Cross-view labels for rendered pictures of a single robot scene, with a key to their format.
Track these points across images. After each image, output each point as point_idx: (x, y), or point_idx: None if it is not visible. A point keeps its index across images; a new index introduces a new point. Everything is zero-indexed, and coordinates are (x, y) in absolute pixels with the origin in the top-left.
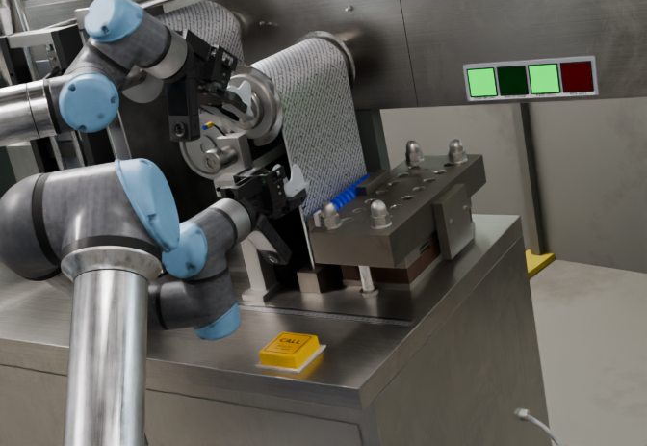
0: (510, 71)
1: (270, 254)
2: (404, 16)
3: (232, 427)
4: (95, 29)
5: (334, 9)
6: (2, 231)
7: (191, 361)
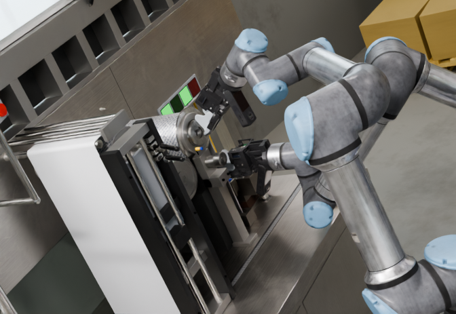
0: (174, 100)
1: (268, 184)
2: (125, 99)
3: (338, 262)
4: (264, 43)
5: (93, 115)
6: (410, 72)
7: (324, 232)
